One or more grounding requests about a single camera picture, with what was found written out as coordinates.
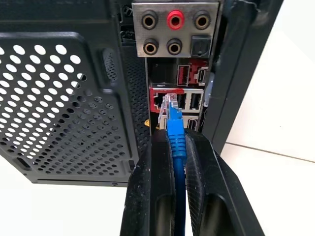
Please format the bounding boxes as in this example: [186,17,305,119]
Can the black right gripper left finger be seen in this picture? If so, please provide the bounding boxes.
[119,128,177,236]

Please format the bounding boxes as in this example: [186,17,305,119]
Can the blue ethernet cable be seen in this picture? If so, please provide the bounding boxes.
[157,93,188,236]

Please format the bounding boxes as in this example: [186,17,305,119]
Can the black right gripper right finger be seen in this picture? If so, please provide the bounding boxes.
[184,128,266,236]

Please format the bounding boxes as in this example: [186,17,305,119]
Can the black computer tower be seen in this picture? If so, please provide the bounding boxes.
[0,0,285,187]

